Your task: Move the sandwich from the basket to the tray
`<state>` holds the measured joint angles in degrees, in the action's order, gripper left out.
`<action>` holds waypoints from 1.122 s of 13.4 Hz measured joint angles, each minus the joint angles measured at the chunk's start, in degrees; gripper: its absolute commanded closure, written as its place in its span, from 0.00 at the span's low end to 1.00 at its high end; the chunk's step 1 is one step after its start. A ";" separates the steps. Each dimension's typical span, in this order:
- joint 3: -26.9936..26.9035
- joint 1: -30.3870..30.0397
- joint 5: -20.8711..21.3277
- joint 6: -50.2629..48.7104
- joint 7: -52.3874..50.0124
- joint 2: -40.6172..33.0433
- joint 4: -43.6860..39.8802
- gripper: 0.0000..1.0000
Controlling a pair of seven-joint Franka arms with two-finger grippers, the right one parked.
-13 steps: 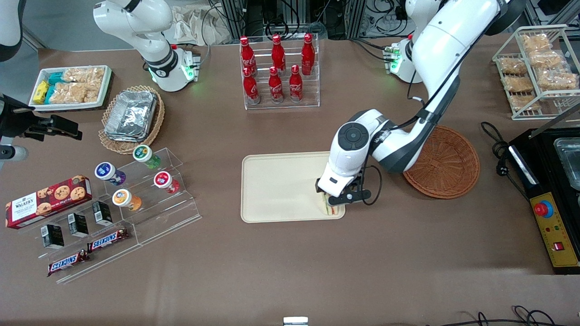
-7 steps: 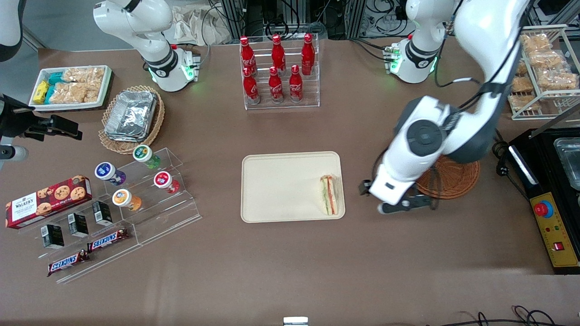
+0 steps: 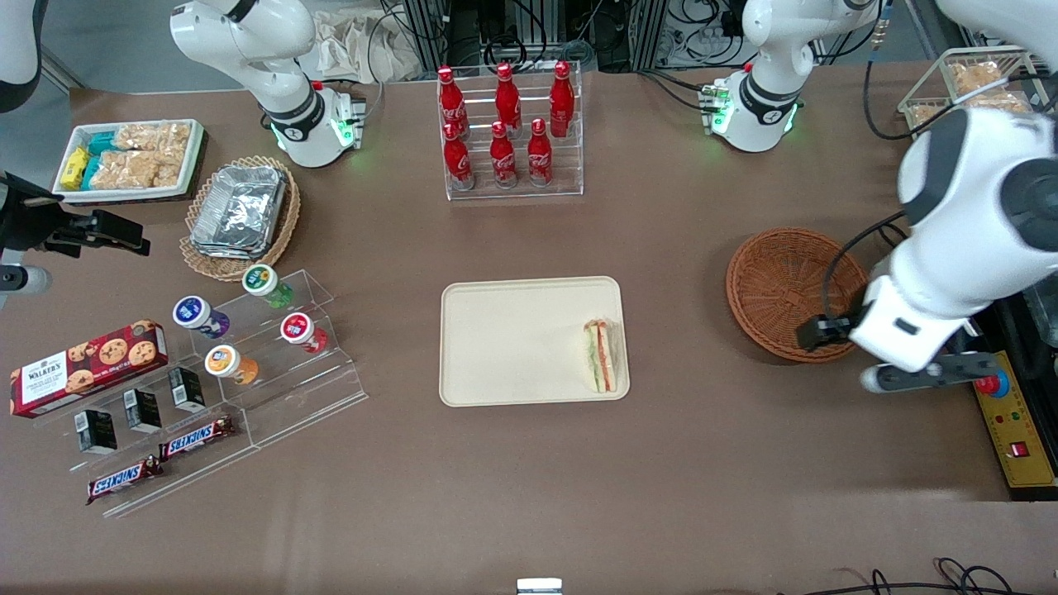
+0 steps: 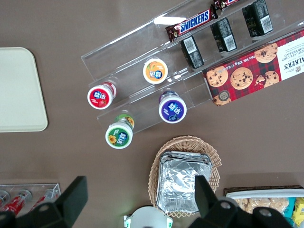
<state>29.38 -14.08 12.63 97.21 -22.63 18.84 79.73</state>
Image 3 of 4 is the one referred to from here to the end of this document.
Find clear acrylic bottle rack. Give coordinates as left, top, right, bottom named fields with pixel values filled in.
left=436, top=62, right=584, bottom=202

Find beige plastic serving tray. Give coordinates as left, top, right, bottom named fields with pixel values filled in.
left=439, top=276, right=631, bottom=408

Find black floor cable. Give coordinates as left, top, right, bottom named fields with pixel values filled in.
left=789, top=569, right=939, bottom=595
left=934, top=557, right=1030, bottom=595

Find crumpled translucent plastic sheet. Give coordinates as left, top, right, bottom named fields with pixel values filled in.
left=312, top=10, right=407, bottom=83

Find red Walkers cookie box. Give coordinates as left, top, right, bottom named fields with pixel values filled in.
left=9, top=319, right=169, bottom=420

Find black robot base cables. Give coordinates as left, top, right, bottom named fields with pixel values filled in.
left=638, top=68, right=713, bottom=113

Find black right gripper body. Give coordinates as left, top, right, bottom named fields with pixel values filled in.
left=0, top=172, right=72, bottom=254

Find green gum jar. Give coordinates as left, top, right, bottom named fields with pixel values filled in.
left=242, top=264, right=295, bottom=310

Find Snickers chocolate bar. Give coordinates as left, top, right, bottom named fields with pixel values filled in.
left=159, top=416, right=237, bottom=462
left=86, top=456, right=164, bottom=506

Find white rectangular snack tray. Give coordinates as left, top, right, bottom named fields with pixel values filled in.
left=52, top=119, right=206, bottom=203

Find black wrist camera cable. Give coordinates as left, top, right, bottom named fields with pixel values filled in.
left=822, top=210, right=911, bottom=325

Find red gum jar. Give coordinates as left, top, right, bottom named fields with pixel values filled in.
left=279, top=312, right=330, bottom=355

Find red cola bottle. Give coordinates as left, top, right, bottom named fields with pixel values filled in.
left=443, top=122, right=476, bottom=192
left=437, top=66, right=469, bottom=133
left=527, top=118, right=554, bottom=188
left=489, top=121, right=519, bottom=189
left=494, top=63, right=522, bottom=129
left=549, top=60, right=576, bottom=138

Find brown round wicker basket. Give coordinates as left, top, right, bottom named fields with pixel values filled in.
left=726, top=227, right=870, bottom=364

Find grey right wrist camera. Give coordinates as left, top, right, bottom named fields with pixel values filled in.
left=0, top=264, right=52, bottom=298

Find stacked silver foil trays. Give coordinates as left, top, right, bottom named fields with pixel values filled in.
left=190, top=165, right=288, bottom=259

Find small black carton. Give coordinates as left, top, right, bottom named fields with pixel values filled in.
left=124, top=388, right=164, bottom=435
left=75, top=409, right=119, bottom=455
left=168, top=367, right=207, bottom=414

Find yellow black control box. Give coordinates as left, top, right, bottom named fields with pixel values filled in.
left=963, top=347, right=1058, bottom=502

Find clear rice crisp pack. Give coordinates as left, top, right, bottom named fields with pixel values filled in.
left=154, top=149, right=188, bottom=188
left=91, top=150, right=160, bottom=191
left=116, top=122, right=193, bottom=155

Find purple gum jar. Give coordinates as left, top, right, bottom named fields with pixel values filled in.
left=172, top=295, right=231, bottom=340

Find white wire basket rack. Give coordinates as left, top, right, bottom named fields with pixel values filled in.
left=898, top=45, right=1056, bottom=135

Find orange gum jar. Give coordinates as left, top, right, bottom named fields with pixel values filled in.
left=204, top=344, right=260, bottom=388

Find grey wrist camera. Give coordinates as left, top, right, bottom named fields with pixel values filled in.
left=0, top=264, right=52, bottom=298
left=860, top=351, right=1003, bottom=395

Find black hanging arm cable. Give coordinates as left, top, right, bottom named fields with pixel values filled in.
left=863, top=15, right=961, bottom=142

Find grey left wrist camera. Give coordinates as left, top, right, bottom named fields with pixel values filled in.
left=860, top=351, right=1003, bottom=395

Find aluminium equipment frame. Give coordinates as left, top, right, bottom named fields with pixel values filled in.
left=395, top=0, right=745, bottom=74

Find clear acrylic step rack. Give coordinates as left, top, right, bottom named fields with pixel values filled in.
left=183, top=269, right=369, bottom=450
left=45, top=364, right=259, bottom=521

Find light tan wicker basket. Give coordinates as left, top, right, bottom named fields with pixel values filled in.
left=179, top=155, right=302, bottom=283

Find triangular sandwich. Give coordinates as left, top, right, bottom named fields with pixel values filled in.
left=582, top=318, right=620, bottom=395

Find black equipment box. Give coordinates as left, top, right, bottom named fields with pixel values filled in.
left=975, top=285, right=1058, bottom=358

